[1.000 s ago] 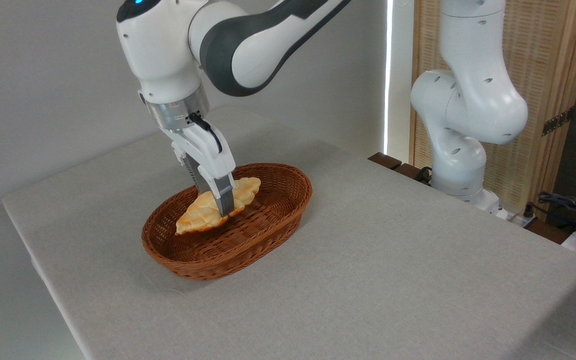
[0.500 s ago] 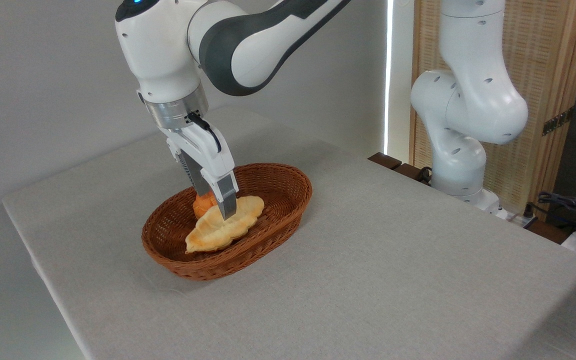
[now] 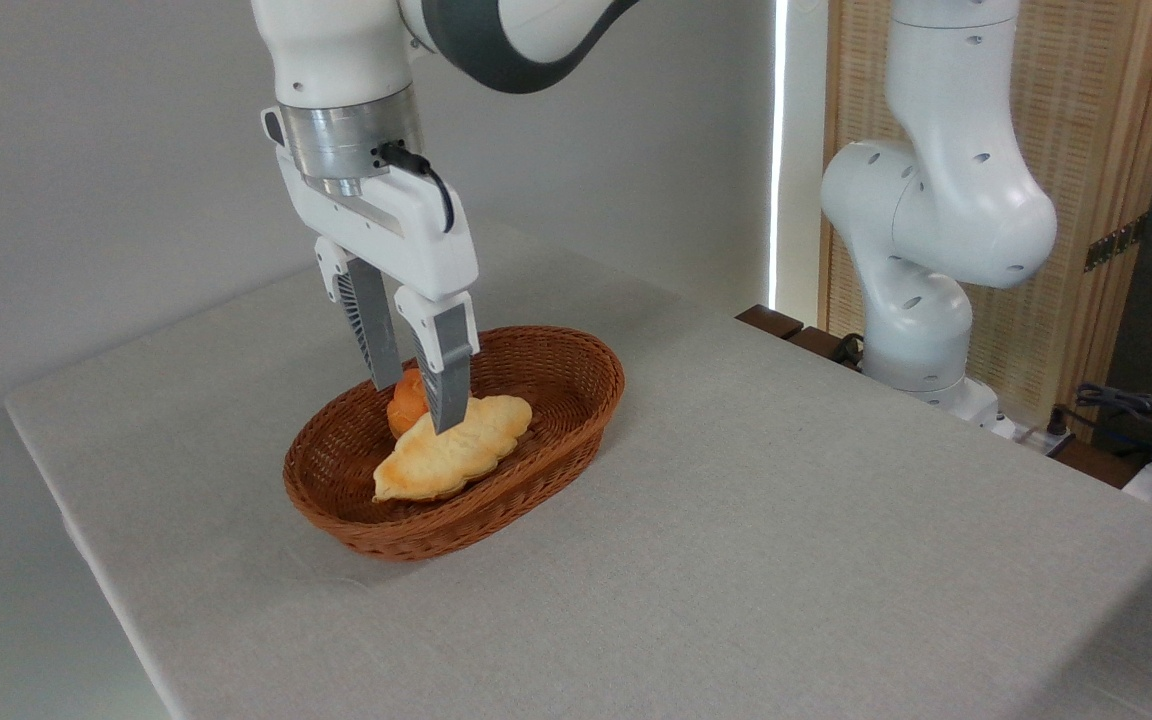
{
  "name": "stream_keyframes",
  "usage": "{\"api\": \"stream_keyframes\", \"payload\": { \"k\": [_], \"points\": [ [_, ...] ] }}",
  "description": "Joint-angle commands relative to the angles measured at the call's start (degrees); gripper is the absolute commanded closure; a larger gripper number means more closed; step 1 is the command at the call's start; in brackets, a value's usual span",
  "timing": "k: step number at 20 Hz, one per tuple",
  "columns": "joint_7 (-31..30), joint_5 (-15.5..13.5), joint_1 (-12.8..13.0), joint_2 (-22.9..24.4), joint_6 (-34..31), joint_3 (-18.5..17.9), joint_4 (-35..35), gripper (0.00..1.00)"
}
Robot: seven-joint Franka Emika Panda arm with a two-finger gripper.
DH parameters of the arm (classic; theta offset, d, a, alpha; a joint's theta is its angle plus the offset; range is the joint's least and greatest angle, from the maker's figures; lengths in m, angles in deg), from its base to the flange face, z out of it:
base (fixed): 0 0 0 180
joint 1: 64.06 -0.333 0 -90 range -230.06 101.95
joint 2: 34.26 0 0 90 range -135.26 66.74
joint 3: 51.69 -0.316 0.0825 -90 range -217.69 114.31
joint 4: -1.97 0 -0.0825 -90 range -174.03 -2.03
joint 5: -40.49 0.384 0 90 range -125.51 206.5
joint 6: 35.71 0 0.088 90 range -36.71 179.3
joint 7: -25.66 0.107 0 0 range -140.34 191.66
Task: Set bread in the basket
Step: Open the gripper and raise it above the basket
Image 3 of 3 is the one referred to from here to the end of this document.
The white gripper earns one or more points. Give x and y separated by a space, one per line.
406 240

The round orange bread bun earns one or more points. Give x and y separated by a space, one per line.
406 410

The leaf-shaped bread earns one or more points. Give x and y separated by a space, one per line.
446 460

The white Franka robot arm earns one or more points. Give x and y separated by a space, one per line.
936 200

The brown wicker basket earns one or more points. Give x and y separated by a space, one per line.
556 400

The dark wooden board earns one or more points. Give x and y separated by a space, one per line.
768 320

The grey tablecloth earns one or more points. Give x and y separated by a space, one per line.
836 520

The black screen hinge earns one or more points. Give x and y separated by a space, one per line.
1116 243

